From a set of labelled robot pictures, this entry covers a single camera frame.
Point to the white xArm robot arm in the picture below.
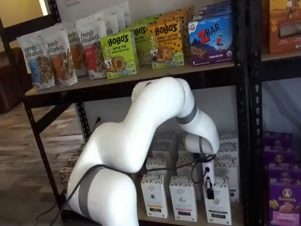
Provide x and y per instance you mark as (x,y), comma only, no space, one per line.
(141,117)

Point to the white box yellow strip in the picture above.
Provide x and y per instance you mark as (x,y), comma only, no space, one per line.
(154,197)

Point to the dark brown couch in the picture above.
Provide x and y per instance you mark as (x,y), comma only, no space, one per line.
(11,82)

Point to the granola bag blue label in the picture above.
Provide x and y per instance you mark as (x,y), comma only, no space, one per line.
(35,61)

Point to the blue Z Bar box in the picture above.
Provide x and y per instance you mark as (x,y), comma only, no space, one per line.
(211,10)
(211,40)

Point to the purple Annie's box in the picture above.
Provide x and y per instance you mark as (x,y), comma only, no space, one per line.
(278,155)
(284,174)
(285,204)
(277,140)

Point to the yellow Bobo's peanut butter box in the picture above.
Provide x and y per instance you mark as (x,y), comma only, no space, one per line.
(165,44)
(188,30)

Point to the small white box green print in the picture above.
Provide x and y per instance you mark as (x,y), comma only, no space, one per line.
(81,148)
(65,176)
(74,160)

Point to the granola bag orange label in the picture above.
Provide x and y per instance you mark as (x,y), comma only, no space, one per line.
(61,58)

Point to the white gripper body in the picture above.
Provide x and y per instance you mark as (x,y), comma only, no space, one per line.
(211,173)

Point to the white box green strip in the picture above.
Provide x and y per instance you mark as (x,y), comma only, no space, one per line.
(219,207)

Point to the wooden shelf board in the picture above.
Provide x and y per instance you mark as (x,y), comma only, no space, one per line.
(282,57)
(188,70)
(237,212)

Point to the granola bag brown label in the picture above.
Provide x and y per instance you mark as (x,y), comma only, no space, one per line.
(76,51)

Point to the white wall outlet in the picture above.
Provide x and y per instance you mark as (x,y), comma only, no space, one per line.
(98,115)

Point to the white box pink strip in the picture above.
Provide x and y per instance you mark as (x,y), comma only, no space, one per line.
(183,200)

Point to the black metal shelf rack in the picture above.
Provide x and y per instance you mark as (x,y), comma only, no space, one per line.
(241,117)
(256,141)

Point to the granola bag red label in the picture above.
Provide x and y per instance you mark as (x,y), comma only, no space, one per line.
(90,47)

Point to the green Bobo's apple pie box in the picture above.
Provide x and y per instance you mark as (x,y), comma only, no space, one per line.
(142,44)
(150,20)
(120,56)

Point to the orange snack box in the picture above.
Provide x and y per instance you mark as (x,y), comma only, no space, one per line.
(282,28)

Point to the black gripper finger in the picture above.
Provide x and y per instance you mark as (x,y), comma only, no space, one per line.
(209,190)

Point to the white granola bag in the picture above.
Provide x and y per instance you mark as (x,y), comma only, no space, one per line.
(111,23)
(124,14)

